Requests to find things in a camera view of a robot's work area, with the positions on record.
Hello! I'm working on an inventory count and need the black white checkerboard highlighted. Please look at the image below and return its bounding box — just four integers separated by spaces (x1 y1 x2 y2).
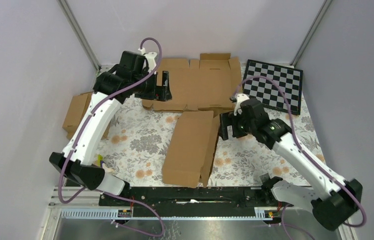
243 60 304 115

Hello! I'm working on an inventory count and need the brown cardboard box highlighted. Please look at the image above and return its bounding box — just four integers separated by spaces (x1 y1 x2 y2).
162 111 220 188
62 92 96 140

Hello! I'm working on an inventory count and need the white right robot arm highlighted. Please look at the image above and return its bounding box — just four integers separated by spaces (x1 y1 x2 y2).
219 93 363 231

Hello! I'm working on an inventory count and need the brown flat cardboard sheet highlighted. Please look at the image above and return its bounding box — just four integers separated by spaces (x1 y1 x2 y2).
142 53 242 114

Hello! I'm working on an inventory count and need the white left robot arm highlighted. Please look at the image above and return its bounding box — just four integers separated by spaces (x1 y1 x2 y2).
49 48 172 206

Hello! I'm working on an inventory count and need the folded brown cardboard box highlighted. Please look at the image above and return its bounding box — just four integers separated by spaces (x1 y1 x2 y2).
62 92 96 140

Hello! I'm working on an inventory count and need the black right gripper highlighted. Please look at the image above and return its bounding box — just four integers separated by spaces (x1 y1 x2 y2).
217 110 255 141

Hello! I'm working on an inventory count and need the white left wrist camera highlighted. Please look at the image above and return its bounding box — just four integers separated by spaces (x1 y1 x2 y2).
138 47 159 73

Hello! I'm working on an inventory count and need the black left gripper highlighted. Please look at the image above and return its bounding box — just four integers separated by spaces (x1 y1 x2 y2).
132 69 172 102

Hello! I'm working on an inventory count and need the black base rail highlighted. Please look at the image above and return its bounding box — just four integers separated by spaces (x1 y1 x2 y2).
99 186 286 221

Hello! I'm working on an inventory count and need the floral patterned table mat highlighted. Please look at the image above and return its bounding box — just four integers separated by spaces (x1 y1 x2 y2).
96 97 308 187

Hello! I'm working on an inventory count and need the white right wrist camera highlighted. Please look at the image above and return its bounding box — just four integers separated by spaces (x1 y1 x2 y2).
230 93 249 116

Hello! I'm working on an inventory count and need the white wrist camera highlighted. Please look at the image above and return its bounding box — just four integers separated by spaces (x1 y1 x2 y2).
138 47 159 73
230 93 249 116

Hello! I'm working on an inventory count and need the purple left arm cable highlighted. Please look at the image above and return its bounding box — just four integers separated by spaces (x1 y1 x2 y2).
57 37 164 205

